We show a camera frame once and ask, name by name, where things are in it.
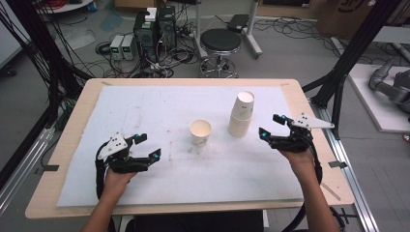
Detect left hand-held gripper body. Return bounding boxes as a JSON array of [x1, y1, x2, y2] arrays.
[[97, 131, 151, 175]]

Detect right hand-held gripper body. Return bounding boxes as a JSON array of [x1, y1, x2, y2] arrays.
[[270, 112, 336, 153]]

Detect stack of paper cups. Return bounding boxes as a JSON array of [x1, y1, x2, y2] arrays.
[[227, 91, 255, 138]]

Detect white floral paper cup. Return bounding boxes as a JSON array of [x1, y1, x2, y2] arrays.
[[189, 119, 213, 148]]

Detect person's left hand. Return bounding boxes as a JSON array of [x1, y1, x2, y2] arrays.
[[104, 167, 138, 194]]

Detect person's right hand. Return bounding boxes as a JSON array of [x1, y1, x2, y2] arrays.
[[278, 149, 318, 183]]

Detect white foam mat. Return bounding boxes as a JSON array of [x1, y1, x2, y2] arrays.
[[56, 85, 306, 208]]

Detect person's dark trousers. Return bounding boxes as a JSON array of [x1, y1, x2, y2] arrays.
[[125, 210, 266, 232]]

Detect white platform board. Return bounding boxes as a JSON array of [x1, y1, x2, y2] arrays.
[[347, 62, 410, 133]]

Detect grey power supply unit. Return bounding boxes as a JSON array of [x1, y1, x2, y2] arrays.
[[109, 34, 126, 61], [121, 34, 136, 61]]

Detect black computer tower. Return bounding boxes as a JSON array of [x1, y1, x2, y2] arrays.
[[132, 11, 160, 63], [157, 5, 178, 50]]

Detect black round stool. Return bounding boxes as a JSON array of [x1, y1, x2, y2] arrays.
[[198, 28, 243, 78]]

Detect black laptop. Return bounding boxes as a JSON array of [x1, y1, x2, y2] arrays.
[[226, 14, 250, 34]]

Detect tall brown cardboard box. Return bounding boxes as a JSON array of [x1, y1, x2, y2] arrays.
[[316, 0, 377, 41]]

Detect small white box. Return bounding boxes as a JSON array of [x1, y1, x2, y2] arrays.
[[144, 7, 159, 23]]

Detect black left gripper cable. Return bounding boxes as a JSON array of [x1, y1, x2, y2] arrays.
[[94, 141, 109, 201]]

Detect aluminium rail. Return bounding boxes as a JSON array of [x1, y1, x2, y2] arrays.
[[309, 99, 381, 232], [0, 125, 56, 215]]

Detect tangle of black floor cables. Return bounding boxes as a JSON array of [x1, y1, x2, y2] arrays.
[[94, 41, 198, 79]]

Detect black metal frame post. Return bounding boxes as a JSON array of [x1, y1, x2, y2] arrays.
[[302, 0, 398, 140], [5, 0, 93, 110]]

